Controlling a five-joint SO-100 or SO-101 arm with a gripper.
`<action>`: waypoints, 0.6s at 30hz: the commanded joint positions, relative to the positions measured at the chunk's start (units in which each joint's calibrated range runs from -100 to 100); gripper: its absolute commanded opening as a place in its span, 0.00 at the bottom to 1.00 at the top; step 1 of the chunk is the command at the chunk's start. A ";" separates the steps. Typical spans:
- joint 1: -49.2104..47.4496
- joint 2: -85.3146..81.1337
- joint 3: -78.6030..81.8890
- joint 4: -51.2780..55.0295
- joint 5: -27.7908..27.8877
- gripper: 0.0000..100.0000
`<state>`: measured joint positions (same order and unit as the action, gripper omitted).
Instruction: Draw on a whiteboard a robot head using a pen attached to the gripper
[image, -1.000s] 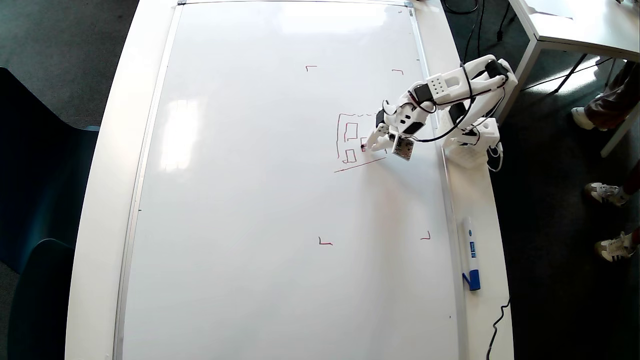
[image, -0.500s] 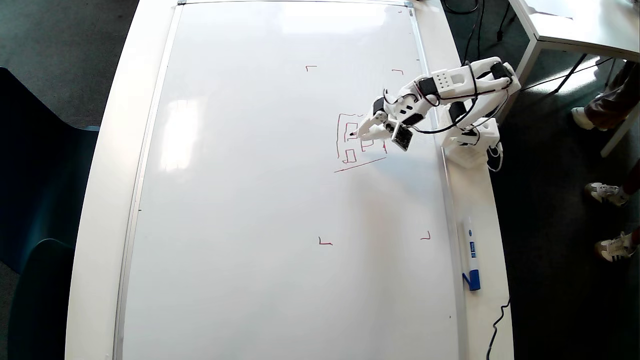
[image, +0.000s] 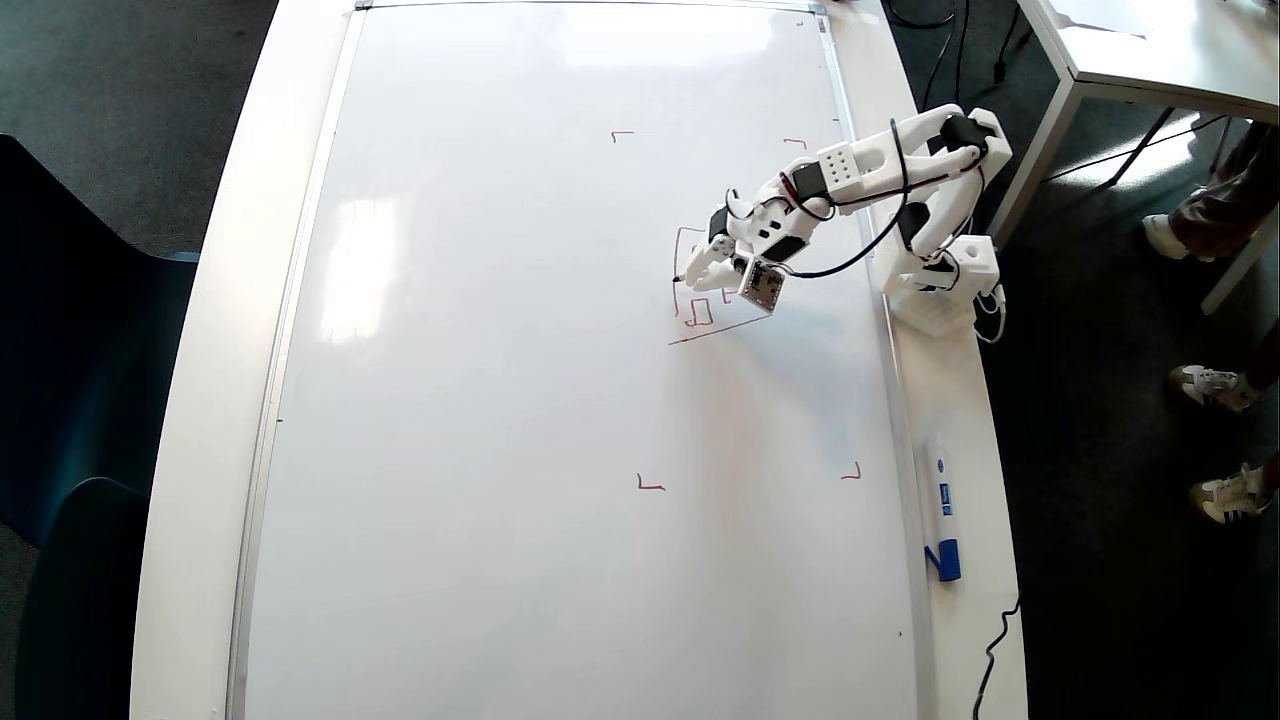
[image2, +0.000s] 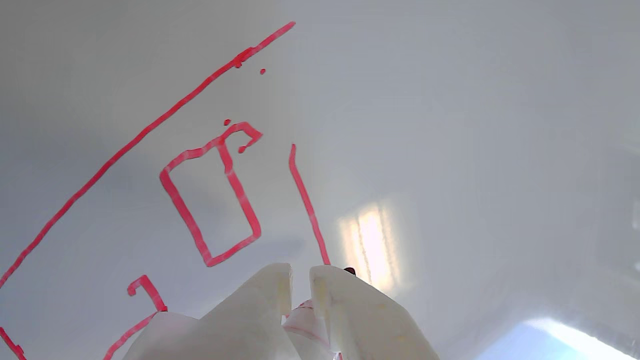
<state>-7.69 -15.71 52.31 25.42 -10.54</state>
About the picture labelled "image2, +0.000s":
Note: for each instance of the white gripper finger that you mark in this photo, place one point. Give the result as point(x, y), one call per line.
point(365, 325)
point(240, 325)

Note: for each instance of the white red whiteboard marker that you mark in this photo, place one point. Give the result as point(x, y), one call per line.
point(307, 330)

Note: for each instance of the large whiteboard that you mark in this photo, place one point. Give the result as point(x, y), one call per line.
point(450, 100)

